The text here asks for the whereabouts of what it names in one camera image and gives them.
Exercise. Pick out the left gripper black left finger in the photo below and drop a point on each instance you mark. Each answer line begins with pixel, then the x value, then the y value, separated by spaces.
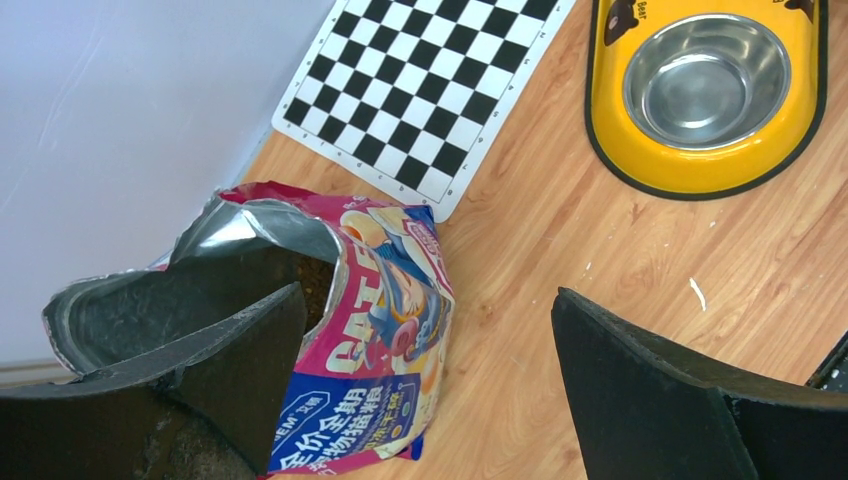
pixel 205 406

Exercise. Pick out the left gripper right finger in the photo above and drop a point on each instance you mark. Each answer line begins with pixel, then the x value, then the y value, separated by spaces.
pixel 645 407

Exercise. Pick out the pink pet food bag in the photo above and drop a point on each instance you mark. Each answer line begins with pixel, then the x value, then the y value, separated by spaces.
pixel 378 304

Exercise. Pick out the yellow double pet bowl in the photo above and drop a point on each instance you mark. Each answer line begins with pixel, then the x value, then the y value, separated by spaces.
pixel 701 100

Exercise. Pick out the black white chessboard mat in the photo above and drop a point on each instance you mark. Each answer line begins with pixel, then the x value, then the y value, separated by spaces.
pixel 409 96

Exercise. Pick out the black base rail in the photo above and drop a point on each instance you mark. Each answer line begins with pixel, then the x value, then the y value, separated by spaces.
pixel 831 375

